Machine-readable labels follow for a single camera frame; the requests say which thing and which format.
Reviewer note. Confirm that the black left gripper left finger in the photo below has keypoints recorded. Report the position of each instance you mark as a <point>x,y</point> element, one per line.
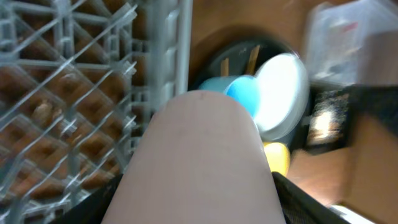
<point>93,208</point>

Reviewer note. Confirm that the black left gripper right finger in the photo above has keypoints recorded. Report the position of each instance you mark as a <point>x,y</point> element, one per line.
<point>300,208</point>

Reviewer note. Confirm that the yellow plastic bowl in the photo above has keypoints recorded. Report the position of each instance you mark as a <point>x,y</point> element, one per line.
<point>278,157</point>

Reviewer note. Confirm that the pink plastic cup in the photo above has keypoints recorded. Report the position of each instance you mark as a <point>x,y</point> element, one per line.
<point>200,160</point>

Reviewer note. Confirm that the light blue plastic cup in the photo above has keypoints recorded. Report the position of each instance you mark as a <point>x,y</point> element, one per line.
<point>244,89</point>

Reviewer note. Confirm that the black rectangular food-waste tray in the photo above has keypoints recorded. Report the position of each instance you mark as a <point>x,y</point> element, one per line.
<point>333,114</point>

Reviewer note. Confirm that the grey plastic dishwasher rack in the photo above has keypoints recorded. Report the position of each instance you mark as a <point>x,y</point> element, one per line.
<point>80,81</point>

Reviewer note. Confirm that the clear plastic waste bin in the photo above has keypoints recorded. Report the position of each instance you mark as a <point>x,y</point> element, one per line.
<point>336,37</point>

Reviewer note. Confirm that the grey round plate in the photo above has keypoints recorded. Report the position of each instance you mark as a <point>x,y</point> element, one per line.
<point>284,91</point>

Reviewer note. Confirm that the left wooden chopstick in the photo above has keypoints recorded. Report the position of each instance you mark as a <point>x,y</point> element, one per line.
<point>225,67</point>

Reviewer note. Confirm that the wooden chopstick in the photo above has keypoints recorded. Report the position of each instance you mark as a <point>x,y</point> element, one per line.
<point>252,60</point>
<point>225,67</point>

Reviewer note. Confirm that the right wooden chopstick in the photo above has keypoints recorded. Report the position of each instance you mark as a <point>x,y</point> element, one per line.
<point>252,60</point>

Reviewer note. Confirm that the round black serving tray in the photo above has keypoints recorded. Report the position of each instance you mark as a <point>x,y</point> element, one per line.
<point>238,54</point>

